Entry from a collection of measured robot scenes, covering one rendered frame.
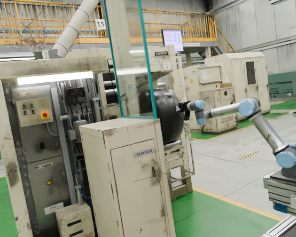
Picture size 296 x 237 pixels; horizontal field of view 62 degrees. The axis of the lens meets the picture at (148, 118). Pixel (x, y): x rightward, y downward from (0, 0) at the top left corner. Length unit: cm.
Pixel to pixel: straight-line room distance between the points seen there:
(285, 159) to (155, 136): 86
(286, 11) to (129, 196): 1346
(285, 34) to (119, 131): 1322
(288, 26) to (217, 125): 839
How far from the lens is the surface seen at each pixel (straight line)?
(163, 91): 241
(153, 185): 166
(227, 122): 728
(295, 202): 196
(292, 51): 1412
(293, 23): 1420
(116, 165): 151
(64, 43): 247
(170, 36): 648
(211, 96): 690
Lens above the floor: 146
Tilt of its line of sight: 6 degrees down
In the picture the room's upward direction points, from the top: 8 degrees counter-clockwise
